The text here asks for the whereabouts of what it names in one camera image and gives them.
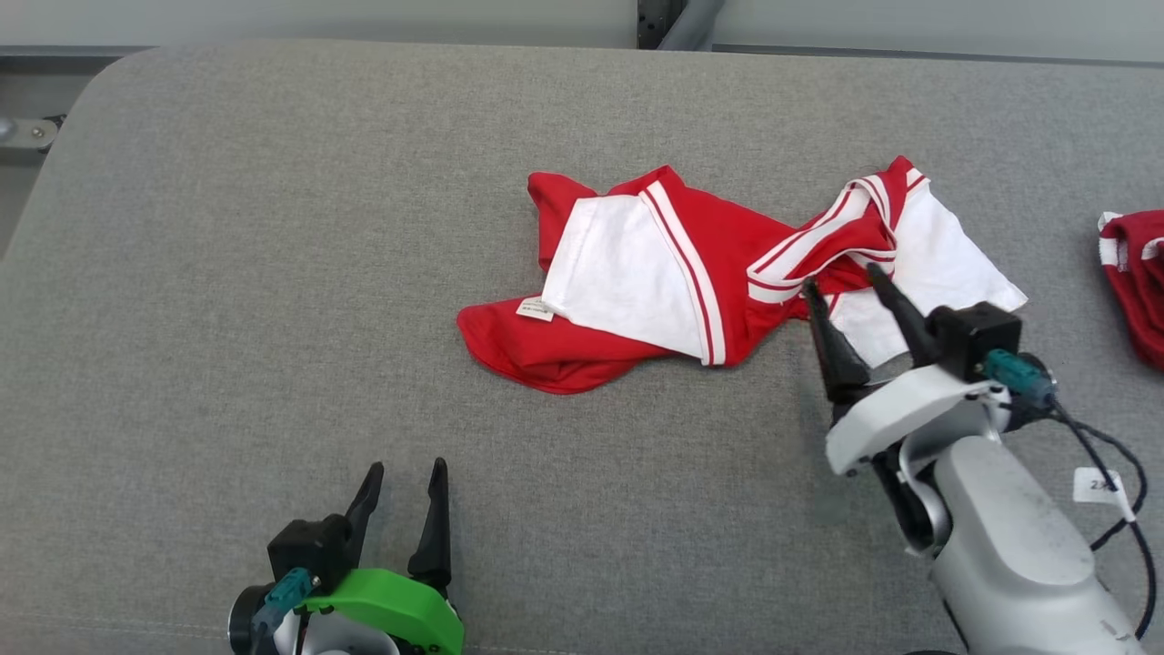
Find teal camera plug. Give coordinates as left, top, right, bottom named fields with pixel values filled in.
left=982, top=348, right=1057, bottom=408
left=252, top=568, right=318, bottom=634

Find teal left camera plug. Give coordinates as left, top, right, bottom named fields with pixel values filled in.
left=252, top=568, right=318, bottom=634

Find grey metal bracket with screw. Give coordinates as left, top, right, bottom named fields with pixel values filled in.
left=0, top=116, right=65, bottom=152

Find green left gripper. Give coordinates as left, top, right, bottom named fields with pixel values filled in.
left=305, top=458, right=466, bottom=655

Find red shorts white trim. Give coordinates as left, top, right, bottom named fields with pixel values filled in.
left=1098, top=209, right=1164, bottom=371

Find grey metal post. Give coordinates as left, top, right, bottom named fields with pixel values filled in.
left=637, top=0, right=727, bottom=51

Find thin black cable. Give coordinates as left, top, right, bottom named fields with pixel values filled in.
left=1046, top=400, right=1159, bottom=640

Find white cable tag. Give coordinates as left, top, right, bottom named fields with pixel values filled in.
left=1073, top=467, right=1139, bottom=522

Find red shirt white sleeves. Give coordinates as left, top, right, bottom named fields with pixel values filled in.
left=457, top=155, right=1029, bottom=396

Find teal right camera plug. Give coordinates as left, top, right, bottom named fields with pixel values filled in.
left=982, top=348, right=1057, bottom=408

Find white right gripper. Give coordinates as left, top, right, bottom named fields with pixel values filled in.
left=800, top=264, right=1014, bottom=553

